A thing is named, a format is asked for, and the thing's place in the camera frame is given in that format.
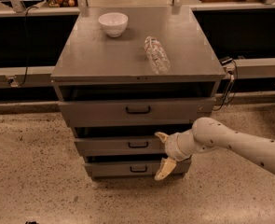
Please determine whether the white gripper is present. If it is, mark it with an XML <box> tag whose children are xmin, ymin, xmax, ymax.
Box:
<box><xmin>155</xmin><ymin>131</ymin><xmax>193</xmax><ymax>181</ymax></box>

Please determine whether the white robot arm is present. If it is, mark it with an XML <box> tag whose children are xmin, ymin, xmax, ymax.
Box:
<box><xmin>155</xmin><ymin>117</ymin><xmax>275</xmax><ymax>181</ymax></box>

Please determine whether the grey top drawer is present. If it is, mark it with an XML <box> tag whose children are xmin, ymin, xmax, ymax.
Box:
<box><xmin>59</xmin><ymin>98</ymin><xmax>214</xmax><ymax>127</ymax></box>

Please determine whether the grey drawer cabinet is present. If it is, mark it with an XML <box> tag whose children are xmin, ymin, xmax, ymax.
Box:
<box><xmin>50</xmin><ymin>5</ymin><xmax>227</xmax><ymax>181</ymax></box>

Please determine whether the clear plastic water bottle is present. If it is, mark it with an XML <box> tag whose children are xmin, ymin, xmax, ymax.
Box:
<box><xmin>144</xmin><ymin>36</ymin><xmax>171</xmax><ymax>75</ymax></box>

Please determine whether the black power adapter right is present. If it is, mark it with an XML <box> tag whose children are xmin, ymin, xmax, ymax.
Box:
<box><xmin>219</xmin><ymin>56</ymin><xmax>233</xmax><ymax>65</ymax></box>

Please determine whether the white ceramic bowl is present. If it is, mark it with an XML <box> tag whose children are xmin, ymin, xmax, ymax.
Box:
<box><xmin>98</xmin><ymin>12</ymin><xmax>129</xmax><ymax>37</ymax></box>

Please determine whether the black cables right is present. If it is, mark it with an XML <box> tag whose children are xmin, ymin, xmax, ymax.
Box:
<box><xmin>213</xmin><ymin>59</ymin><xmax>239</xmax><ymax>112</ymax></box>

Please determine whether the wall power outlet left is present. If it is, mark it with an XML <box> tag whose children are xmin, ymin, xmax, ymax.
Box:
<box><xmin>7</xmin><ymin>77</ymin><xmax>19</xmax><ymax>88</ymax></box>

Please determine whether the black cable left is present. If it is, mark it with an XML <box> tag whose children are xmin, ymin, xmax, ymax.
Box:
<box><xmin>17</xmin><ymin>5</ymin><xmax>40</xmax><ymax>88</ymax></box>

